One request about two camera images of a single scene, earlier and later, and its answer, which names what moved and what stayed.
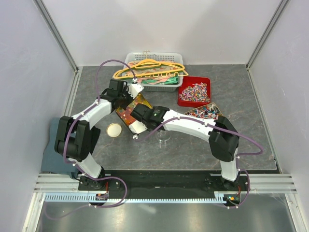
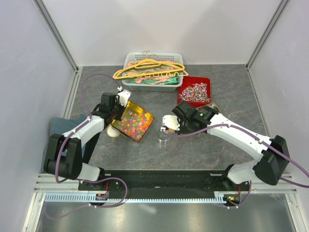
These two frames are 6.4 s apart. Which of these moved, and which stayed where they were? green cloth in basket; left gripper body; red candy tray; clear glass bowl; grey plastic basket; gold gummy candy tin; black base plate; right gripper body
Moved: gold gummy candy tin; left gripper body; right gripper body
Stayed: red candy tray; black base plate; clear glass bowl; green cloth in basket; grey plastic basket
